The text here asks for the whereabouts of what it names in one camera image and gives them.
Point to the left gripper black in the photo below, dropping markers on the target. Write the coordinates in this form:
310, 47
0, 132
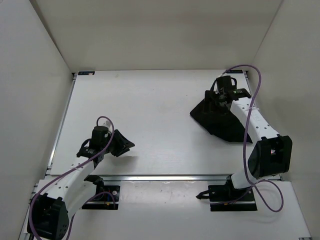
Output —
121, 139

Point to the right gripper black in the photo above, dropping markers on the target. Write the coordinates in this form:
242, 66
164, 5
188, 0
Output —
210, 97

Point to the black pleated skirt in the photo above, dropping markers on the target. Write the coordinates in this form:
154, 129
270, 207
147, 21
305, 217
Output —
220, 123

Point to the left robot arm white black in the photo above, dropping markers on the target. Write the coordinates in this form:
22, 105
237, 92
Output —
54, 206

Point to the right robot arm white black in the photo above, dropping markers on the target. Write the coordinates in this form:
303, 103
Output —
271, 154

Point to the right blue table label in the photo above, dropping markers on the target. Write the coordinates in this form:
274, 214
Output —
234, 71

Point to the blue table label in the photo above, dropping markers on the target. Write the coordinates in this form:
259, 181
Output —
234, 71
86, 73

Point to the left blue table label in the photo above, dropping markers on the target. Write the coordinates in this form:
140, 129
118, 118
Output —
86, 73

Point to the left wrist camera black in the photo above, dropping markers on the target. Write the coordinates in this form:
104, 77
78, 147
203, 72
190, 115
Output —
100, 137

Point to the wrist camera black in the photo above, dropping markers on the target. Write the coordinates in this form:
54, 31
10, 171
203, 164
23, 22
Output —
100, 137
225, 84

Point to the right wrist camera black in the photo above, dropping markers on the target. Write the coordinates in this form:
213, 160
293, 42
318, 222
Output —
225, 84

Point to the aluminium rail front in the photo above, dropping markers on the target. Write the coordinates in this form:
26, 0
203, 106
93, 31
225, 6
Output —
164, 178

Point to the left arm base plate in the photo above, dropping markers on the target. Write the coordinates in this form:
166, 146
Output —
107, 197

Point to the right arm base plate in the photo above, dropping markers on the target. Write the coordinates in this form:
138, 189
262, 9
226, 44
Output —
223, 198

